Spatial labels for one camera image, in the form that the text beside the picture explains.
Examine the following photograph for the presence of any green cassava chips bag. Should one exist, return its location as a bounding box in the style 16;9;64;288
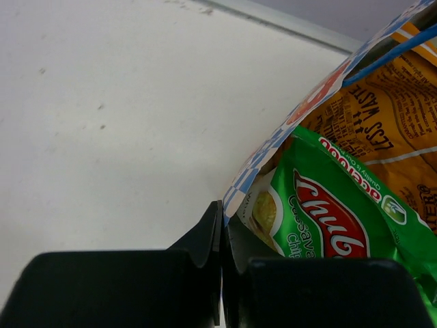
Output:
235;124;437;284

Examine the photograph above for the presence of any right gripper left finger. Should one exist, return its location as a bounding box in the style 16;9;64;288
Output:
1;201;222;327

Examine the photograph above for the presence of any blue checkered paper bag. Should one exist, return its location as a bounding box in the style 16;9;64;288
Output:
223;0;436;225

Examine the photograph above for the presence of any orange chips bag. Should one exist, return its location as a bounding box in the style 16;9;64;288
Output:
301;27;436;232

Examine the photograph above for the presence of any aluminium table edge frame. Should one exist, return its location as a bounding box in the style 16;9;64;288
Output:
202;0;363;54

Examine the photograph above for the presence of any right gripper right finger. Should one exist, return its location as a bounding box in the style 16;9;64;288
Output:
223;225;433;327

